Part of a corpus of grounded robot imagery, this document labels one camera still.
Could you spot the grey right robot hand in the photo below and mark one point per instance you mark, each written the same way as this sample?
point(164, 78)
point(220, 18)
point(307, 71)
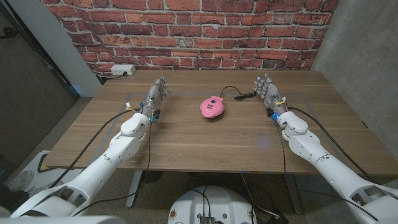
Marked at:
point(272, 96)

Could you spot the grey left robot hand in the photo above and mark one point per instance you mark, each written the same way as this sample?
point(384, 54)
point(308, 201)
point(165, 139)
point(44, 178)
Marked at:
point(154, 101)

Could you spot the pink mini sandwich press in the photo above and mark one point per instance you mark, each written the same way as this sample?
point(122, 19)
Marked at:
point(211, 107)

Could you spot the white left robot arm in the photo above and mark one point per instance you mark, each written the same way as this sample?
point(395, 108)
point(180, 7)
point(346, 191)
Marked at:
point(102, 165)

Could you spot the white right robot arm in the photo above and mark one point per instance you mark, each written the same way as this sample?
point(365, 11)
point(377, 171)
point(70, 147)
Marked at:
point(326, 168)

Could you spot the white power strip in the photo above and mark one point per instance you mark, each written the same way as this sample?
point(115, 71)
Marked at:
point(122, 69)

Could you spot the black round floor object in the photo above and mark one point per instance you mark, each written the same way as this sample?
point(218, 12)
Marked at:
point(152, 176)

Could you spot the red brick print backdrop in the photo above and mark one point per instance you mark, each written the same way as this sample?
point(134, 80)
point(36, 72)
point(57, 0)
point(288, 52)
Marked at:
point(202, 31)

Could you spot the grey metal table leg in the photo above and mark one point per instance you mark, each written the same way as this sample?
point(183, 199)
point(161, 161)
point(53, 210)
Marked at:
point(134, 186)
point(293, 193)

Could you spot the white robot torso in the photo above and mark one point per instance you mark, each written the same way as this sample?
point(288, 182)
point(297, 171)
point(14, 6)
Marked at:
point(214, 205)

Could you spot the black floor adapter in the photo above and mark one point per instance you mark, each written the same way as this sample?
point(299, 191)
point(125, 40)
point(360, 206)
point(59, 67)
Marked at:
point(276, 220)

